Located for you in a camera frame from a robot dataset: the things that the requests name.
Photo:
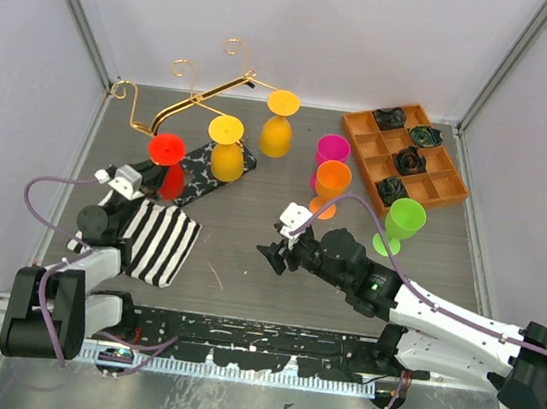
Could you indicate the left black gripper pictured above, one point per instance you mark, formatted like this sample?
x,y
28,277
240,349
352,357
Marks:
x,y
152,178

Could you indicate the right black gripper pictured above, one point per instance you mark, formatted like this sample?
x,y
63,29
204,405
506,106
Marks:
x,y
272,253

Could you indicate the red plastic wine glass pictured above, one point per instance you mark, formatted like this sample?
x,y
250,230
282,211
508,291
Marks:
x,y
167,151

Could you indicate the orange plastic wine glass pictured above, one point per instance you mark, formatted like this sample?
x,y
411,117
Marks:
x,y
332,180

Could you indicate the yellow plastic wine glass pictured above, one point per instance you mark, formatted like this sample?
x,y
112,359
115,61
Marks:
x,y
276,134

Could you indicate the gold wine glass rack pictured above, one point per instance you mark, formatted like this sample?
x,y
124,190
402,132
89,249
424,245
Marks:
x,y
199,180

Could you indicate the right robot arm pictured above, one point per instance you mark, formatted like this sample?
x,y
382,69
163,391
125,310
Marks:
x,y
424,333

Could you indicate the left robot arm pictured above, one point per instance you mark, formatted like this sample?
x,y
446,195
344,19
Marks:
x,y
53,309

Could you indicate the pink plastic wine glass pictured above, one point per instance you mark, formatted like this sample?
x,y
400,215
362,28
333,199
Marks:
x,y
332,147

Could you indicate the green plastic wine glass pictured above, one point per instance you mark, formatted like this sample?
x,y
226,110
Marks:
x,y
404,219

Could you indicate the black white striped cloth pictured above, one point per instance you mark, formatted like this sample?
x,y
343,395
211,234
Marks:
x,y
140,238

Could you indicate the dark rose bottom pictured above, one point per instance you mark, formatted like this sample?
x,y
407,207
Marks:
x,y
390,190

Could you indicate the orange compartment tray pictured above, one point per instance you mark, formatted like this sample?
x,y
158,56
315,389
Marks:
x,y
374,150

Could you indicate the dark red rose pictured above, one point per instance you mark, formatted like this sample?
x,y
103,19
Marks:
x,y
409,161

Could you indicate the dark rose top left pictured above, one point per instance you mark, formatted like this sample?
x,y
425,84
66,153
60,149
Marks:
x,y
390,118

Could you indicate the dark green rose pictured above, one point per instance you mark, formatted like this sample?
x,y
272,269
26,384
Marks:
x,y
425,136

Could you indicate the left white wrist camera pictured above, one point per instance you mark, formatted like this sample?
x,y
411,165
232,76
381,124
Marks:
x,y
124,180

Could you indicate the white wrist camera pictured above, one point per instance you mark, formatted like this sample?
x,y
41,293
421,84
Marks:
x,y
291,219
124,180

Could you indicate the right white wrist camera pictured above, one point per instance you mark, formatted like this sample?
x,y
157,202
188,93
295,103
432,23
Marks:
x,y
291,219

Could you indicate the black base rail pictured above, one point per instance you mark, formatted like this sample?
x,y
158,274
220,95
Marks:
x,y
252,345

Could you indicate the white slotted cable duct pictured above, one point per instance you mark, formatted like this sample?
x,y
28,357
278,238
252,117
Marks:
x,y
286,379

